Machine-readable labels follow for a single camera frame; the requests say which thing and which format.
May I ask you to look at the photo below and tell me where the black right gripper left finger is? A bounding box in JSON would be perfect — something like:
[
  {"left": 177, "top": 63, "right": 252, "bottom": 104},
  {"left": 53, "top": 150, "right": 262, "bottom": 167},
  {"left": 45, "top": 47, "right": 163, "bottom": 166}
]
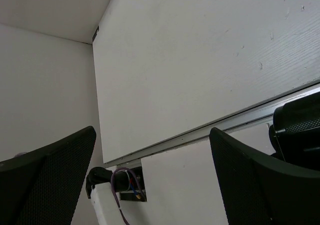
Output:
[{"left": 0, "top": 126, "right": 97, "bottom": 225}]

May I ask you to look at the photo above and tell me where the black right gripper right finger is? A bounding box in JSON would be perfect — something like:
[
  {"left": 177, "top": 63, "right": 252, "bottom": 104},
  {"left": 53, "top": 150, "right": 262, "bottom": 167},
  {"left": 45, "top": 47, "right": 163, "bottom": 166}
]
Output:
[{"left": 209, "top": 127, "right": 320, "bottom": 225}]

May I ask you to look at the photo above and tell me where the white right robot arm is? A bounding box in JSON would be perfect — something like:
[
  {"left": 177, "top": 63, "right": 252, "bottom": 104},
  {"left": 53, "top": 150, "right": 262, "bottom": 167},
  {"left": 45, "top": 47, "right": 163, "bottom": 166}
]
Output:
[{"left": 0, "top": 93, "right": 320, "bottom": 225}]

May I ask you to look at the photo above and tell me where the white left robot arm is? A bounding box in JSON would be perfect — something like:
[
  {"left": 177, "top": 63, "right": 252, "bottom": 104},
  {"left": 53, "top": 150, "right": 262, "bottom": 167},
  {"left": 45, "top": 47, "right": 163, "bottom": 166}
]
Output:
[{"left": 85, "top": 166, "right": 129, "bottom": 225}]

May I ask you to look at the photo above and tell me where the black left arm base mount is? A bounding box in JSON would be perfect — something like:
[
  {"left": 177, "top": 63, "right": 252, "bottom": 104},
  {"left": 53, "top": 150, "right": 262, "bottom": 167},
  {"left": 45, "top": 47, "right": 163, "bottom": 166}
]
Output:
[{"left": 115, "top": 166, "right": 147, "bottom": 202}]

